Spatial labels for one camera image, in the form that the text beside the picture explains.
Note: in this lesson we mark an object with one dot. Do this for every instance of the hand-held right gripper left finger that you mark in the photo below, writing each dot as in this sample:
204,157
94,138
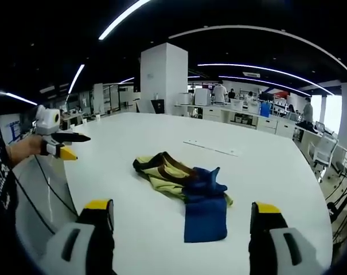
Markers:
84,243

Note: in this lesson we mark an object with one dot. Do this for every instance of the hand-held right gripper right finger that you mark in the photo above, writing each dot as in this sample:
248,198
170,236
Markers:
279,243

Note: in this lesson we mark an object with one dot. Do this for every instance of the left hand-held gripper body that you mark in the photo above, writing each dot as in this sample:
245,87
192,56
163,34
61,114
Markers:
48,120

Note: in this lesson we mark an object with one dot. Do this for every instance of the yellow and blue garment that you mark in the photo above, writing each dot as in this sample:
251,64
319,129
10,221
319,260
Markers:
190,186

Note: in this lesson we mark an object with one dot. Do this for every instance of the person's left hand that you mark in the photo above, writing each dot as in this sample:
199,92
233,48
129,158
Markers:
28,147

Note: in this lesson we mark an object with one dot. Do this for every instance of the long ceiling light strip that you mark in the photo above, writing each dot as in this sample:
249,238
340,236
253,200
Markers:
76,78
17,98
121,18

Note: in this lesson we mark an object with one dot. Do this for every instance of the black stand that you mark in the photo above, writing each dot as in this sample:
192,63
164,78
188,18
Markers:
341,200

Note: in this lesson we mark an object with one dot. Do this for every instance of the black bin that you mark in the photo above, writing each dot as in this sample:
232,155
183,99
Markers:
157,106

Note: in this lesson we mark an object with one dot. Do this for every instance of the white office chair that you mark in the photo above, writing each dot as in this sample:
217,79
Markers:
323,150

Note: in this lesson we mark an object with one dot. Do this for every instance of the white square pillar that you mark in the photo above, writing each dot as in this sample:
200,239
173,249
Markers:
163,77

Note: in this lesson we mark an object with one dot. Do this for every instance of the white drawer cabinet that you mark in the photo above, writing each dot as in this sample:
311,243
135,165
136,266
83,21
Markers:
212,114
267,125

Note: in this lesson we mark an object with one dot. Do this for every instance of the blue box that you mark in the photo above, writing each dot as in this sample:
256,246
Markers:
265,109

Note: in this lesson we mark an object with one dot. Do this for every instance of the white box appliance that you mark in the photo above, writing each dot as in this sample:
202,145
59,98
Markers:
202,96

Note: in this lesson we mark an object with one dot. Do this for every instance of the curved ceiling light strip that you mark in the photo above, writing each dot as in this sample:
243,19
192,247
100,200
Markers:
265,73

